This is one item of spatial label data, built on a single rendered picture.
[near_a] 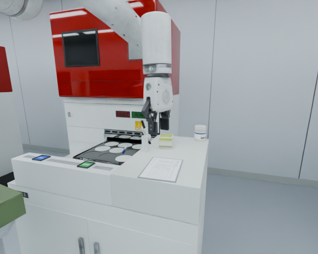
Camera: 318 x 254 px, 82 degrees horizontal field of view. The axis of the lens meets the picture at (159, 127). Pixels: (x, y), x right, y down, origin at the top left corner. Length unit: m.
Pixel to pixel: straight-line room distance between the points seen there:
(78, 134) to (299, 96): 2.54
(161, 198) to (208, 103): 2.12
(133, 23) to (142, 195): 0.59
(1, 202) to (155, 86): 0.67
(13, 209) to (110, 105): 0.86
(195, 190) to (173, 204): 0.10
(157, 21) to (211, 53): 2.21
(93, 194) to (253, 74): 2.36
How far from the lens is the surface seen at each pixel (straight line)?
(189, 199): 0.70
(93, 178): 0.83
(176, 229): 0.78
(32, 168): 1.05
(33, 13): 0.78
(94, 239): 1.01
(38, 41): 4.17
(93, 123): 1.54
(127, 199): 0.79
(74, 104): 1.63
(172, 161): 0.85
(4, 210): 0.89
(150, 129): 0.54
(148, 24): 0.55
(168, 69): 0.53
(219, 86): 2.68
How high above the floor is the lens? 1.30
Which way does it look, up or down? 13 degrees down
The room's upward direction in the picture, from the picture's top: straight up
